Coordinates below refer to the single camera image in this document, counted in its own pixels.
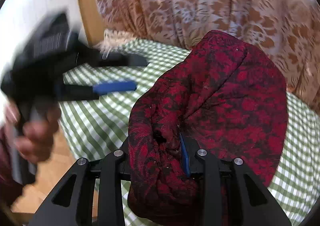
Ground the red floral knit garment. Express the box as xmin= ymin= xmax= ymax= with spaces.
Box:
xmin=127 ymin=30 xmax=288 ymax=225

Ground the maroon left sleeve forearm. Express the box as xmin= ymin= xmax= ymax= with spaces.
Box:
xmin=0 ymin=126 xmax=23 ymax=206

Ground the person's left hand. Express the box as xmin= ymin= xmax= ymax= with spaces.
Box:
xmin=4 ymin=101 xmax=61 ymax=164

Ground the green checkered bed sheet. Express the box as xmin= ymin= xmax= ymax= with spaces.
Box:
xmin=60 ymin=39 xmax=319 ymax=225

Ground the brown floral curtain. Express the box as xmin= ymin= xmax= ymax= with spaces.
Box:
xmin=96 ymin=0 xmax=319 ymax=111

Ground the wooden window frame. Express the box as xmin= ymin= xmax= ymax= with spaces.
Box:
xmin=78 ymin=0 xmax=105 ymax=45

